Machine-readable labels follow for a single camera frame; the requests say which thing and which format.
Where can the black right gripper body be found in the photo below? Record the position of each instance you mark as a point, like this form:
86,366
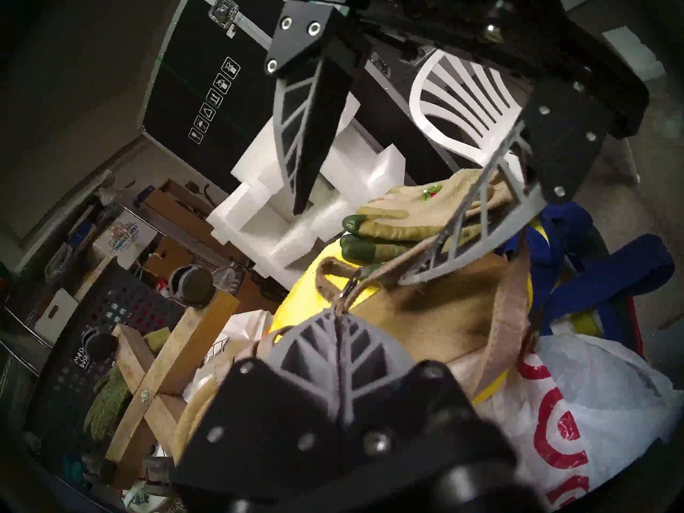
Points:
481,25

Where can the finger of the gray right gripper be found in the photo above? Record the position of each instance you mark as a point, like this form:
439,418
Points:
566,143
315,116

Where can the gray left gripper left finger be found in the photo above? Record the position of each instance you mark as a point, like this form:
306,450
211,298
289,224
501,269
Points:
256,410

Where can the gray left gripper right finger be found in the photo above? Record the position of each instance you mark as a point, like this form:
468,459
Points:
438,410

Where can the white plastic chair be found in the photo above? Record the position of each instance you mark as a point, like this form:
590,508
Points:
470,116

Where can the wooden cross caster dolly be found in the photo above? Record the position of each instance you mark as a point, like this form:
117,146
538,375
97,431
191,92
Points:
176,351

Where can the white foam packing block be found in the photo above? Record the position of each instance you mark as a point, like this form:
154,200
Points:
251,207

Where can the brown wooden chest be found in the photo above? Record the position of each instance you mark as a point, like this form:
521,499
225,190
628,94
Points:
256,298

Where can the black flight case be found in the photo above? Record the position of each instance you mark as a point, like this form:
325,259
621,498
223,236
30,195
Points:
214,47

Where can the tan glove green fingertips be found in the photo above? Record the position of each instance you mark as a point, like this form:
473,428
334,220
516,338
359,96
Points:
417,212
363,250

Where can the green knit glove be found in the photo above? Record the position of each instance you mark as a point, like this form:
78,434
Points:
107,405

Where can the black perforated plastic basket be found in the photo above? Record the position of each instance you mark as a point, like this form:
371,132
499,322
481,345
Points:
133,309

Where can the brown wooden board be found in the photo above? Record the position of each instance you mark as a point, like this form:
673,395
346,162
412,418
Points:
181,212

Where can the white bag red circles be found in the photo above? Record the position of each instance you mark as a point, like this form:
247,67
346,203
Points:
604,389

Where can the brown cardboard box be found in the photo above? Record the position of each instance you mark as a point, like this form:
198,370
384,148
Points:
165,258

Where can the white box orange label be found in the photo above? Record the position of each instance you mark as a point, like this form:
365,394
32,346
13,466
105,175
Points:
93,277

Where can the small Gildan cardboard box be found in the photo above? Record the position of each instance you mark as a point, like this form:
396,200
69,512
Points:
123,239

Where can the long white tube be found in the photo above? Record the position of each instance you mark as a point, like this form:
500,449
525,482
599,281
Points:
69,218

